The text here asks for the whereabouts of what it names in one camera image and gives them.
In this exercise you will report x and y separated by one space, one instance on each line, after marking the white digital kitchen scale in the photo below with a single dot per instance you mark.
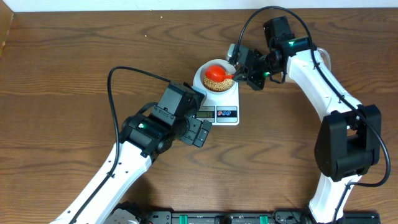
220 108

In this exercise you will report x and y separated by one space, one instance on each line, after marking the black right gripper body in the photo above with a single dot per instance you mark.
262 66

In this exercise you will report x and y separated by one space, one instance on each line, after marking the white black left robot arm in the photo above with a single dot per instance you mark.
144 136

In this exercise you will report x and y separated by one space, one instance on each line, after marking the red plastic measuring scoop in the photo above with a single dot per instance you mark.
217 73

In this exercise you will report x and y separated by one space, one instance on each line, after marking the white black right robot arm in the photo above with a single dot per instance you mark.
348 140

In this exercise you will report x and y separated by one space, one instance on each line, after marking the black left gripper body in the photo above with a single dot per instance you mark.
190 136

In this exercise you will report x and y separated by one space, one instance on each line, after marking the soybeans in white bowl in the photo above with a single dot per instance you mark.
218 86

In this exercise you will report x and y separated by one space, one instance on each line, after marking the white round bowl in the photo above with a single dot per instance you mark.
223 63

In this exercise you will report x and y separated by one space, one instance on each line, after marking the clear plastic container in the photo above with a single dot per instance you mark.
325 58

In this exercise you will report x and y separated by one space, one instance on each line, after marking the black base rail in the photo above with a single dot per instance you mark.
131 213

